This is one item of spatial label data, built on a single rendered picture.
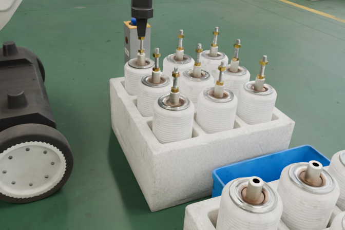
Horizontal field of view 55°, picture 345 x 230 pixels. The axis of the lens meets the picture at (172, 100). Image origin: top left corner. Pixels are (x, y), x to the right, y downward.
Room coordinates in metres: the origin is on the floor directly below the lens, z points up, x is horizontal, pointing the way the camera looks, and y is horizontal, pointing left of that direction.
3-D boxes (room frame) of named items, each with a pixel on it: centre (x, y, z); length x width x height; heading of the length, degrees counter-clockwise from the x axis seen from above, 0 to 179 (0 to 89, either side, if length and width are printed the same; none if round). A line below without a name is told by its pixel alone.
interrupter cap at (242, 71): (0.87, -0.17, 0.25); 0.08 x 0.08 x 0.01
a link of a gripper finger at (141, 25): (0.87, 0.09, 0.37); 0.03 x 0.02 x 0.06; 99
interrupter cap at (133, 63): (0.88, 0.10, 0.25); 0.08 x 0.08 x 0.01
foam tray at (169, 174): (0.82, -0.06, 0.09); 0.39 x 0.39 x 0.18; 25
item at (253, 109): (0.77, -0.22, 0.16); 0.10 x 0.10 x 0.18
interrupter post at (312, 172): (0.44, -0.24, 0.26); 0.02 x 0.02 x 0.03
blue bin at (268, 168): (0.61, -0.25, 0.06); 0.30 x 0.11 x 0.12; 115
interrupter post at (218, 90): (0.72, -0.11, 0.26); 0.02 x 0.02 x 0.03
